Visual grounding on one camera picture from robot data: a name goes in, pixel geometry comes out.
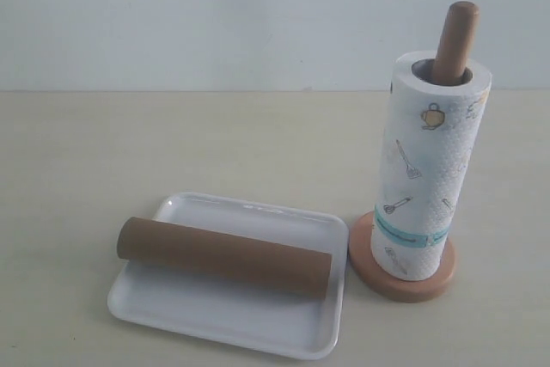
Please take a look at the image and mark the wooden paper towel holder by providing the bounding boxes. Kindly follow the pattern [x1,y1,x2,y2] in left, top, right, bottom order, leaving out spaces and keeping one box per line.
[349,1,480,303]

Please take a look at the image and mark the white rectangular tray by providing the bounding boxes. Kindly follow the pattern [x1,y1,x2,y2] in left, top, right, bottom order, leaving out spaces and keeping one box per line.
[107,192,349,360]

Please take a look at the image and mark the brown cardboard tube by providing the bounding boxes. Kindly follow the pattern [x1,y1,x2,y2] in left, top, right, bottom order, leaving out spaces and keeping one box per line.
[116,217,333,299]

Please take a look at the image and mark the printed white paper towel roll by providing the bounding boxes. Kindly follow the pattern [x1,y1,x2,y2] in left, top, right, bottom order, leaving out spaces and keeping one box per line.
[370,51,492,281]

